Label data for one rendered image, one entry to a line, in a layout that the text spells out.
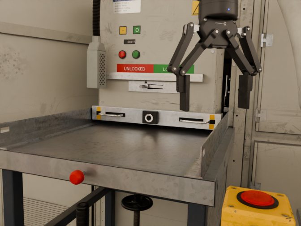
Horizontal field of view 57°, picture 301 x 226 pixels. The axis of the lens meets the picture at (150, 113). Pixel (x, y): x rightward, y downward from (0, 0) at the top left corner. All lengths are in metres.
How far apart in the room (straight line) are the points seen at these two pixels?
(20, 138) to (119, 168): 0.38
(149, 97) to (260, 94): 0.45
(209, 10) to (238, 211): 0.36
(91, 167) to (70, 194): 0.96
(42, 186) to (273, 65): 1.35
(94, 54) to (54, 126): 0.30
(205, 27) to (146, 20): 0.59
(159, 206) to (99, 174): 0.78
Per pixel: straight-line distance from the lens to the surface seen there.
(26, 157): 0.80
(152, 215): 1.46
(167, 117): 1.07
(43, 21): 1.29
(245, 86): 0.60
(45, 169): 0.77
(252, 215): 0.36
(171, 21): 1.10
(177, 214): 1.42
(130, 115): 1.13
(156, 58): 1.09
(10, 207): 0.93
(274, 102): 1.22
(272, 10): 1.24
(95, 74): 1.08
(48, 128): 1.00
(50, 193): 1.72
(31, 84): 1.24
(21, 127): 0.91
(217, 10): 0.55
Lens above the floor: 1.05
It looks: 7 degrees down
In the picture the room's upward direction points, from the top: 2 degrees clockwise
